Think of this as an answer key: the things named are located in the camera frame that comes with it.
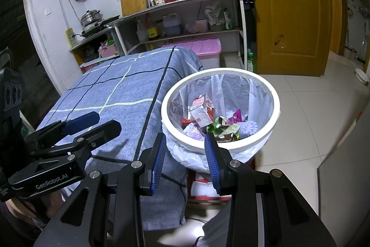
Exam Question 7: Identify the white floor bowl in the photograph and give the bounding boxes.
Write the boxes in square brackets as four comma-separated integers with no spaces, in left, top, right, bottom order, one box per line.
[355,68,368,84]

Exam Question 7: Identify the green packet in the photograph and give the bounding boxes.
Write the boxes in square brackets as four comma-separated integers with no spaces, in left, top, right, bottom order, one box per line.
[224,8,233,31]

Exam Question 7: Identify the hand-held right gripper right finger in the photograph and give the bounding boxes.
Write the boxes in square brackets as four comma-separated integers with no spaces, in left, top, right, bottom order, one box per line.
[204,133,337,247]

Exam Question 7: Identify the crumpled plastic bags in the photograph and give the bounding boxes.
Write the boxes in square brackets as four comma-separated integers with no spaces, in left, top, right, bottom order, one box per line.
[204,2,226,31]

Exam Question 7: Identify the green wrapper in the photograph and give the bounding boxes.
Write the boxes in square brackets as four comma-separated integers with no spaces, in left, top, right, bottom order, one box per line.
[206,116,229,135]

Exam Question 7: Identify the green plastic bottle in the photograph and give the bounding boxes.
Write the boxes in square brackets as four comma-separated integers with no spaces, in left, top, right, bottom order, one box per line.
[246,52,257,73]

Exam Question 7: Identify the low wooden shelf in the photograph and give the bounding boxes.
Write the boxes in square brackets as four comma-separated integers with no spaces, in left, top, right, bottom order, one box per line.
[68,27,122,73]

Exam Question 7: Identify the steel pot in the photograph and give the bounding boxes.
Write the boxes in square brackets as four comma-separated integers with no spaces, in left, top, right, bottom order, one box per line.
[80,9,104,28]

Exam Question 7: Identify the black induction cooker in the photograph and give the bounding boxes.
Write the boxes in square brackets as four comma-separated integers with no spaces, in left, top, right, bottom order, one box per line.
[79,14,121,38]

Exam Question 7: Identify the yellow power strip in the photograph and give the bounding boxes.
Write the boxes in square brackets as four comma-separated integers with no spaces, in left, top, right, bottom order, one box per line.
[65,27,76,49]

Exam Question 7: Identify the white plastic jug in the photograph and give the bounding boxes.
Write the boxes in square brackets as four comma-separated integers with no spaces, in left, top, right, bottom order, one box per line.
[136,19,148,42]

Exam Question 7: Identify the blue checked tablecloth table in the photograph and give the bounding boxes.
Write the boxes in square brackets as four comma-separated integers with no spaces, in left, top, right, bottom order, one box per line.
[35,46,204,232]

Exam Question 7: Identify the pink lid storage box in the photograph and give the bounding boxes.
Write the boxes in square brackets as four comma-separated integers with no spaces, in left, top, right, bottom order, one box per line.
[161,38,222,70]

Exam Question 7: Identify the purple foil wrapper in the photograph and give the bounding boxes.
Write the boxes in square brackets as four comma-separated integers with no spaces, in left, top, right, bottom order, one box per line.
[228,109,242,125]

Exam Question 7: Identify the pink basket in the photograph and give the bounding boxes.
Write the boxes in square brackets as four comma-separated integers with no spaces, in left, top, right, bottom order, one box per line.
[99,41,118,58]

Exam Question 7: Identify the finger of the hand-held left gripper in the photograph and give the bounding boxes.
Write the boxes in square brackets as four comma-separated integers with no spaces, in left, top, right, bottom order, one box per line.
[28,119,122,164]
[24,110,100,147]

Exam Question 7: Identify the dark bottle with yellow label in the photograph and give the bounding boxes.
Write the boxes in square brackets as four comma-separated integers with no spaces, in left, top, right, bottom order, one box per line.
[146,14,160,40]

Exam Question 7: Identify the purple plastic jug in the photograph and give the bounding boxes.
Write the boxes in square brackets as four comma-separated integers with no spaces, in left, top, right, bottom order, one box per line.
[162,13,183,36]

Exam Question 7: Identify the yellow wooden door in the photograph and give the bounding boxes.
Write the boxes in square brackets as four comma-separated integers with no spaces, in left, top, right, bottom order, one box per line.
[242,0,338,78]

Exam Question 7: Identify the pale purple foam net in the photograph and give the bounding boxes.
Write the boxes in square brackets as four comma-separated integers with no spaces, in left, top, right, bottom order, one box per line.
[240,120,258,139]

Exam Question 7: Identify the white shelf unit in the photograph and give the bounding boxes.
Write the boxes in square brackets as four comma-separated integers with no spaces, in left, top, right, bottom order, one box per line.
[111,0,255,72]

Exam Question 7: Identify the pink packet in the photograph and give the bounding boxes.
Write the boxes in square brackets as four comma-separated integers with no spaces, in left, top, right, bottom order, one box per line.
[182,122,206,141]

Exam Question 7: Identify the pink and white carton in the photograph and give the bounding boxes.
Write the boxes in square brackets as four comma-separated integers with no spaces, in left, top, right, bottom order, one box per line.
[188,93,216,128]

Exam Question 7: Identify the brown wrapper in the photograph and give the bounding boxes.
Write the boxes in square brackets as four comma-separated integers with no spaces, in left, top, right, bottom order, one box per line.
[216,132,239,144]

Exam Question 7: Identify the person's left hand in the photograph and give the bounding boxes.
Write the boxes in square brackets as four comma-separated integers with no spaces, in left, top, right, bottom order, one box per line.
[6,187,63,219]

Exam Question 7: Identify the red and white box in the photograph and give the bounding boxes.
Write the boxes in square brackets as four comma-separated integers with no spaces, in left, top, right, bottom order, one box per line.
[188,169,256,201]

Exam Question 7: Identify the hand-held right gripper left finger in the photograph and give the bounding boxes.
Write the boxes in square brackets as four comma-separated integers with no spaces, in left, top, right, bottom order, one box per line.
[33,133,168,247]

